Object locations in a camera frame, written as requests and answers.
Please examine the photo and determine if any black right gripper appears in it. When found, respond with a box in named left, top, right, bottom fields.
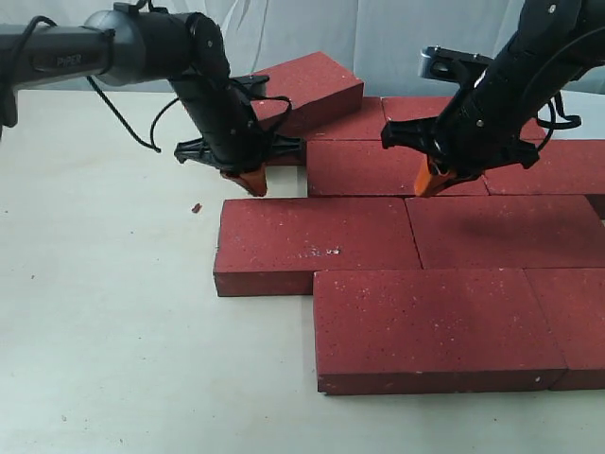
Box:
left=381, top=72, right=539, bottom=198

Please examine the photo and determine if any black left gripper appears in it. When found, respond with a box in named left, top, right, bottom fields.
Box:
left=172, top=75, right=303, bottom=197

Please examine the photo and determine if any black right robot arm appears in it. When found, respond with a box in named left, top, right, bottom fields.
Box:
left=381, top=0, right=604, bottom=198

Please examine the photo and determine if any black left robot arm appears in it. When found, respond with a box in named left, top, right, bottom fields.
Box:
left=1, top=1, right=306, bottom=197

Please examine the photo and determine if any red brick third row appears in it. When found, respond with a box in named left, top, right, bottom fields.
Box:
left=406, top=195, right=604, bottom=269

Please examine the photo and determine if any red brick back row right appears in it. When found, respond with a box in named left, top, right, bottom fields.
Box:
left=382, top=96, right=545, bottom=142

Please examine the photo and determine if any red brick back row left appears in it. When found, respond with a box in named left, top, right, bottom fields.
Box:
left=303, top=96, right=386, bottom=141

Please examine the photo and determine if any red brick second row right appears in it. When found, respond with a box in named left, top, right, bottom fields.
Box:
left=484, top=140, right=604, bottom=217

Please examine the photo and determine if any large red brick front left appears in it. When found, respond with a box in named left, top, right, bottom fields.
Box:
left=313, top=269, right=567, bottom=395

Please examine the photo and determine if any pale blue backdrop cloth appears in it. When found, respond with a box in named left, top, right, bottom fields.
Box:
left=0, top=0, right=605, bottom=99

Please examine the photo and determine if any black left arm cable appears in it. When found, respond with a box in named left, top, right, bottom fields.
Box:
left=0, top=0, right=294, bottom=155

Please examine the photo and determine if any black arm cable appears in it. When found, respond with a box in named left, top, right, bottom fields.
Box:
left=0, top=0, right=294, bottom=155
left=533, top=27, right=605, bottom=152

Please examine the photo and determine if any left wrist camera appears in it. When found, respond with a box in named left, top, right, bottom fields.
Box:
left=230, top=75, right=270, bottom=101

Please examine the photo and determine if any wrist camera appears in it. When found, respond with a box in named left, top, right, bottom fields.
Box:
left=230, top=75, right=270, bottom=101
left=419, top=46, right=493, bottom=84

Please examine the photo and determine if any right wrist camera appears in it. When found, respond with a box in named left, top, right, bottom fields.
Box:
left=419, top=46, right=493, bottom=84

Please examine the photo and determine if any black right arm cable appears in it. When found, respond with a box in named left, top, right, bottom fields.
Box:
left=533, top=27, right=605, bottom=152

